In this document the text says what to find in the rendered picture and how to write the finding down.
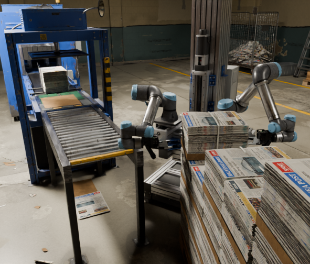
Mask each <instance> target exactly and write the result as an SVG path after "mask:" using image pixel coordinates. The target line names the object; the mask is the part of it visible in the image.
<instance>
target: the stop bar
mask: <svg viewBox="0 0 310 264"><path fill-rule="evenodd" d="M129 153H134V150H133V149H129V150H123V151H118V152H113V153H107V154H104V155H99V156H93V157H88V158H83V159H77V160H72V161H69V163H70V165H73V164H79V163H84V162H89V161H95V160H100V159H105V158H110V157H115V156H120V155H125V154H129Z"/></svg>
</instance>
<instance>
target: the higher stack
mask: <svg viewBox="0 0 310 264"><path fill-rule="evenodd" d="M264 168H265V170H264V174H263V178H264V179H263V184H262V187H263V191H262V194H261V202H260V210H259V211H258V213H259V216H260V217H261V218H262V220H263V221H264V223H265V224H266V226H267V227H268V229H269V230H270V231H271V233H272V234H273V236H274V237H275V239H276V240H277V241H278V243H279V244H280V246H281V247H282V248H283V250H284V251H285V253H286V254H287V255H288V257H289V258H290V259H291V261H292V263H293V264H310V158H306V159H284V160H272V161H266V162H265V166H264ZM255 231H256V232H254V234H255V236H254V241H252V242H253V244H252V247H253V248H252V250H253V251H252V252H251V255H252V257H253V261H252V264H282V262H281V260H280V259H279V257H278V256H277V255H276V253H275V252H274V250H273V249H272V247H271V246H270V244H269V243H268V241H267V240H266V238H265V237H264V236H263V234H262V233H261V231H260V230H259V228H258V227H256V228H255Z"/></svg>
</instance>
